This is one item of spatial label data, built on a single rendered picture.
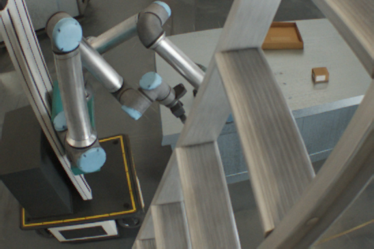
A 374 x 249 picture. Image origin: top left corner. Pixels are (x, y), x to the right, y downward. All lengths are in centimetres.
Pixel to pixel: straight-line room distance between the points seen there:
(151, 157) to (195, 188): 229
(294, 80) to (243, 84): 193
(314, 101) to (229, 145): 62
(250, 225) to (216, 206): 188
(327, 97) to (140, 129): 158
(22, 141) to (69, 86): 86
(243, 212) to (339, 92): 103
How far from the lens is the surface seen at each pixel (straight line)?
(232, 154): 251
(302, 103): 235
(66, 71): 146
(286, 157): 48
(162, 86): 177
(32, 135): 227
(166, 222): 93
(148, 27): 181
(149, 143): 309
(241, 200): 267
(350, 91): 250
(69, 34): 138
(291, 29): 298
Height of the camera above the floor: 227
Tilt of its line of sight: 43 degrees down
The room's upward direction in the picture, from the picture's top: 11 degrees counter-clockwise
